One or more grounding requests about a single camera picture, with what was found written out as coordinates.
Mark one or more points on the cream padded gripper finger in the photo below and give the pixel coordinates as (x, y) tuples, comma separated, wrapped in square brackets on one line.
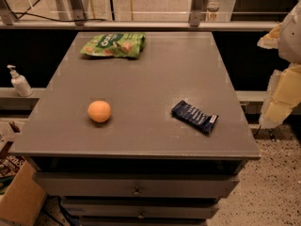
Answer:
[(283, 95)]

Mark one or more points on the blue rxbar blueberry wrapper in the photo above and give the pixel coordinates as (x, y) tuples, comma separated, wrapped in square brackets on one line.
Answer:
[(194, 117)]

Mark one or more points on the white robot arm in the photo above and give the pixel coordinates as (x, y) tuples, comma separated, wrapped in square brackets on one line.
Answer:
[(286, 37)]

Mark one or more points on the green rice chip bag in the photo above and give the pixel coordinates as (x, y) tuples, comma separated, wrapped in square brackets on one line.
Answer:
[(115, 45)]

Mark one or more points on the orange fruit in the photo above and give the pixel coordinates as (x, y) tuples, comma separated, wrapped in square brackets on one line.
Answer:
[(99, 111)]

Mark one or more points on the grey metal railing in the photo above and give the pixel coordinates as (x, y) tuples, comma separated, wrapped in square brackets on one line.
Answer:
[(147, 15)]

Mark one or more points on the grey upper drawer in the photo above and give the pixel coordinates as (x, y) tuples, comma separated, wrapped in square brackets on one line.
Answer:
[(136, 185)]

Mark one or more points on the grey drawer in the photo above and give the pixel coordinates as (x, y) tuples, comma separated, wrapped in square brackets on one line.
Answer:
[(136, 185), (140, 208)]

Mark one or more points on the grey lower drawer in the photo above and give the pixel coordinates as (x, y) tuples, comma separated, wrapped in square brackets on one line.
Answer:
[(140, 208)]

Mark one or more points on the white pump lotion bottle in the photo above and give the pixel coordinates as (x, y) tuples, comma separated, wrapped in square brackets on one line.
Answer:
[(19, 82)]

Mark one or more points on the cardboard box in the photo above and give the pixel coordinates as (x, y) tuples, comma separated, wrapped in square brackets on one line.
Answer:
[(21, 197)]

